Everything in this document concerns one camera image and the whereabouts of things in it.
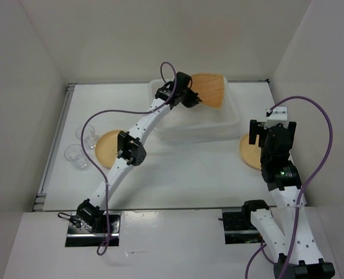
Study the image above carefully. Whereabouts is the clear plastic cup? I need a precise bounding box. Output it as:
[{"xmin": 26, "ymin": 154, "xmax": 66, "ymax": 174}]
[
  {"xmin": 76, "ymin": 125, "xmax": 98, "ymax": 149},
  {"xmin": 64, "ymin": 144, "xmax": 89, "ymax": 170}
]

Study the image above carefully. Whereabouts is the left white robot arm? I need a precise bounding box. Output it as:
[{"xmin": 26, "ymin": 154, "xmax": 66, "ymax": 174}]
[{"xmin": 74, "ymin": 71, "xmax": 202, "ymax": 233}]

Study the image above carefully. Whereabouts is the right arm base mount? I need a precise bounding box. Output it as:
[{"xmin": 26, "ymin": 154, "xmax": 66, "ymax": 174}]
[{"xmin": 219, "ymin": 200, "xmax": 273, "ymax": 244}]

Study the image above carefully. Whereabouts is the rear clear plastic cup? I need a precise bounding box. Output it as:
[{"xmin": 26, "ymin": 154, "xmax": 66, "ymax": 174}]
[{"xmin": 76, "ymin": 125, "xmax": 98, "ymax": 149}]

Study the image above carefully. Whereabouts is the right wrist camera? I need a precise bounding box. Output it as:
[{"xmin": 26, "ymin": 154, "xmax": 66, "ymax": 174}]
[{"xmin": 264, "ymin": 106, "xmax": 288, "ymax": 129}]

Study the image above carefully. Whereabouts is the white plastic bin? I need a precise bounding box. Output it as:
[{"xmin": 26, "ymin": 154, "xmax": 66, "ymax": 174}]
[{"xmin": 153, "ymin": 77, "xmax": 241, "ymax": 143}]

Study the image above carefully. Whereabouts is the aluminium table edge rail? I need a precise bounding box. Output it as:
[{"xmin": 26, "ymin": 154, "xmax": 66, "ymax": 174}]
[{"xmin": 32, "ymin": 83, "xmax": 76, "ymax": 212}]

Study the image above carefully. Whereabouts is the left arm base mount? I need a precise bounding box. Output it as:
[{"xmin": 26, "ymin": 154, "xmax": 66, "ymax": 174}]
[{"xmin": 58, "ymin": 212, "xmax": 121, "ymax": 248}]

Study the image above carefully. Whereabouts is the front clear plastic cup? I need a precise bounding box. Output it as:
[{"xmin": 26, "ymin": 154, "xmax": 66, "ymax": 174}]
[{"xmin": 64, "ymin": 144, "xmax": 89, "ymax": 170}]

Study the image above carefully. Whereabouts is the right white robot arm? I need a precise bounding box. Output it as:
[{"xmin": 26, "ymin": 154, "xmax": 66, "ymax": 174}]
[{"xmin": 241, "ymin": 120, "xmax": 335, "ymax": 278}]

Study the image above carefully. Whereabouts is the woven bamboo basket tray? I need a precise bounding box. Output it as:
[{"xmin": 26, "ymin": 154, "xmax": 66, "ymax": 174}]
[{"xmin": 191, "ymin": 73, "xmax": 225, "ymax": 109}]

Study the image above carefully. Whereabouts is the yellow plastic plate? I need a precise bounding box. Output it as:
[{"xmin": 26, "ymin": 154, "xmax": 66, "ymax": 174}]
[
  {"xmin": 239, "ymin": 134, "xmax": 261, "ymax": 170},
  {"xmin": 95, "ymin": 130, "xmax": 120, "ymax": 168}
]

